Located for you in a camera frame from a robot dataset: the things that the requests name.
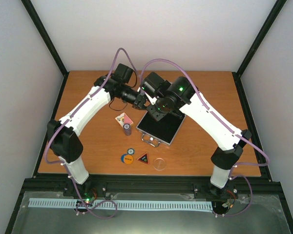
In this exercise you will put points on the aluminium poker case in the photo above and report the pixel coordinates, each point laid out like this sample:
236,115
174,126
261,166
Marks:
155,132

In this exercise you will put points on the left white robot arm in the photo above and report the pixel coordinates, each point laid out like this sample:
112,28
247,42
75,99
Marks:
64,146

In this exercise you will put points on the single blue green chip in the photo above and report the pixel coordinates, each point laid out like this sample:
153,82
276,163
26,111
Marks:
130,151

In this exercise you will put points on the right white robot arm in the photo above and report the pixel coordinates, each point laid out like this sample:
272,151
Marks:
182,97

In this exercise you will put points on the white slotted cable duct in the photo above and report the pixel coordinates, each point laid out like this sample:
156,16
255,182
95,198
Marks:
123,205

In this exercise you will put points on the red black triangular button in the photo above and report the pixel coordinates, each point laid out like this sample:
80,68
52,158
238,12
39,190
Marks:
143,158

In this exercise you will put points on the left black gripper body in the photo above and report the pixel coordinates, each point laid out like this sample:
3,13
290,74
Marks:
128,98

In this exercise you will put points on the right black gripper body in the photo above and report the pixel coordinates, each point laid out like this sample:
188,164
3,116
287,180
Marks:
162,107

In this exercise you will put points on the orange blue round button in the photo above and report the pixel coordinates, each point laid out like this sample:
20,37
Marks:
127,159

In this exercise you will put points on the black aluminium frame rail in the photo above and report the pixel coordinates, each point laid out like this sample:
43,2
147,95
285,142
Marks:
103,185

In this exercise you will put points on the playing card deck box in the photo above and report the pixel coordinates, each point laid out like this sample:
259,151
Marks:
123,119

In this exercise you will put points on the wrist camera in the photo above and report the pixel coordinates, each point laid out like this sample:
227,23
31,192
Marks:
154,87
122,73

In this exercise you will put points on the clear round dealer button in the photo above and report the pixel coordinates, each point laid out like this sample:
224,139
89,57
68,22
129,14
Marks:
159,164

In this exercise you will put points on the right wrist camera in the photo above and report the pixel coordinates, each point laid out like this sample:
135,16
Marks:
154,87

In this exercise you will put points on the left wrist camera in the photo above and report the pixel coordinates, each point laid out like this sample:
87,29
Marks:
122,73

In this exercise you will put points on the tall purple chip stack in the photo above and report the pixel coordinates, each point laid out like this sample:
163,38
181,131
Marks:
127,129

